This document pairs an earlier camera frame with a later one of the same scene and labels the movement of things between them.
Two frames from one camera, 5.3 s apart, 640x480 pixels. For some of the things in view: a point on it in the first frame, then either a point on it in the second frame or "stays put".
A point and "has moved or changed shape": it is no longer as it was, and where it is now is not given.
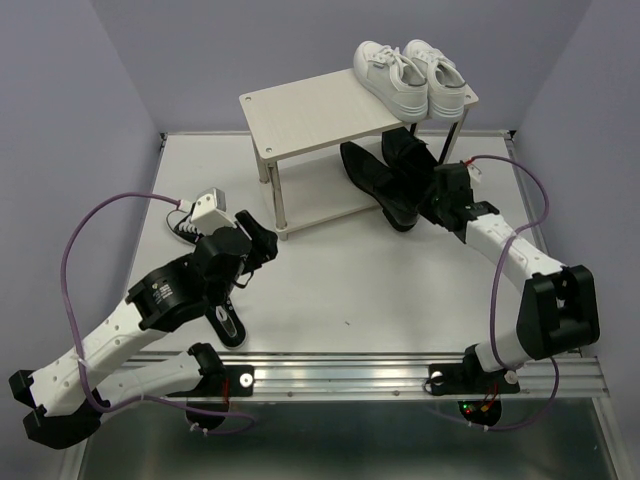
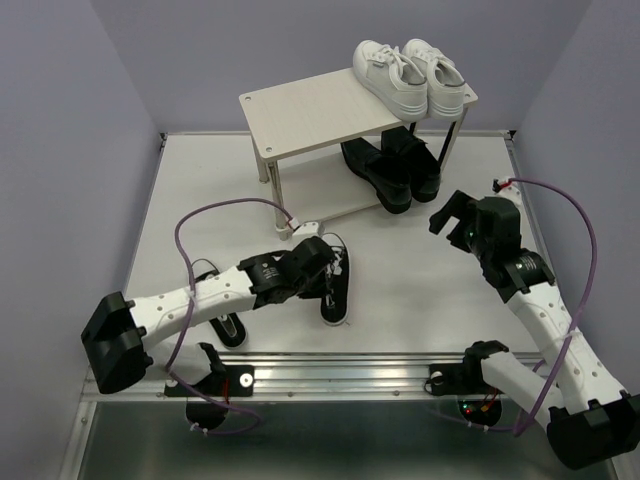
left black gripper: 266,242 -> 317,290
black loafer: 400,201 has moved or changed shape
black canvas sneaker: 181,225 -> 335,300
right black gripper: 426,209 -> 462,206
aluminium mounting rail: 403,375 stays put
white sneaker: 446,85 stays put
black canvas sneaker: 226,323 stays put
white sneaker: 392,80 stays put
